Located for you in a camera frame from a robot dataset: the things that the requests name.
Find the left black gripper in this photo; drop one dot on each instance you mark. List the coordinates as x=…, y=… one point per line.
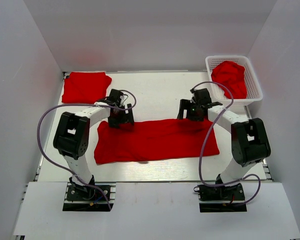
x=126, y=118

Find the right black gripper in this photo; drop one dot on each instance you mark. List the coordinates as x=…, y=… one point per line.
x=184, y=105

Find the red t shirt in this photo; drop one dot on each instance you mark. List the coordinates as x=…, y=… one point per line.
x=232, y=76
x=153, y=141
x=85, y=87

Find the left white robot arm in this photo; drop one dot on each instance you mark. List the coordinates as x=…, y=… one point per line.
x=72, y=134

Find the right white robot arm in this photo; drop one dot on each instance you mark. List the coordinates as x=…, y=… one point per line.
x=249, y=140

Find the white plastic basket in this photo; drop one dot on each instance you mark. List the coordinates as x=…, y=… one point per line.
x=254, y=92

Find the folded red t shirt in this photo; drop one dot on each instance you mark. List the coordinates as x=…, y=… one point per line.
x=85, y=87

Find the red t shirt in basket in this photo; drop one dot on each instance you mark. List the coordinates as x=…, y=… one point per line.
x=232, y=76

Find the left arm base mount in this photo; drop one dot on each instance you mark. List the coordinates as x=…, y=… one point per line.
x=78, y=201

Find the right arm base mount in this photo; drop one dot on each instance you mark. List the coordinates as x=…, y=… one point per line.
x=225, y=199

